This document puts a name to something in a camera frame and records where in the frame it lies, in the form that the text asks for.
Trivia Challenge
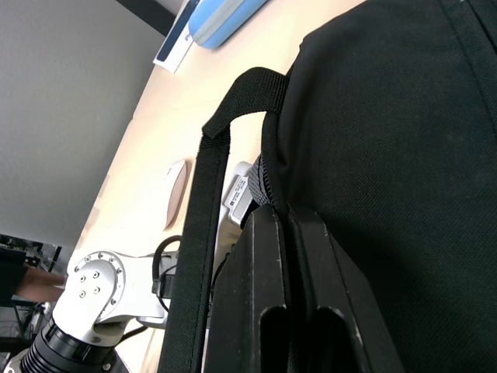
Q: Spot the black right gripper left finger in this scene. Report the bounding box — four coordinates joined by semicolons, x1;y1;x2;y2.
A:
204;204;296;373

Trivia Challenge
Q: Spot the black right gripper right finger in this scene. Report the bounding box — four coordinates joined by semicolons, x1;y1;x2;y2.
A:
285;205;405;373

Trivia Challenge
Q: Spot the black fabric laptop bag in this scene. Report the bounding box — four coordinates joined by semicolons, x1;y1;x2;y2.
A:
157;0;497;373

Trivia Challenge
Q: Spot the pale pink computer mouse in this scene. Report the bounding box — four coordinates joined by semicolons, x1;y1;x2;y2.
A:
162;158;193;231

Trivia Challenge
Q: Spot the light blue zip case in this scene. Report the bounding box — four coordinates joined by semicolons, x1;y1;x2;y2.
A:
188;0;269;50

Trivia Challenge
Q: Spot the bystander in dark clothes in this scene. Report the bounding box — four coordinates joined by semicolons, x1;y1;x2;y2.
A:
0;248;68;309

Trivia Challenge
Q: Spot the white box with navy face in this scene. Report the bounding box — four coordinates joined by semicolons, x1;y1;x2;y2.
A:
152;0;203;75

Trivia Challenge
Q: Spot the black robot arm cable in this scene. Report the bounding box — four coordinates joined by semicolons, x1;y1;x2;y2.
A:
151;234;182;314

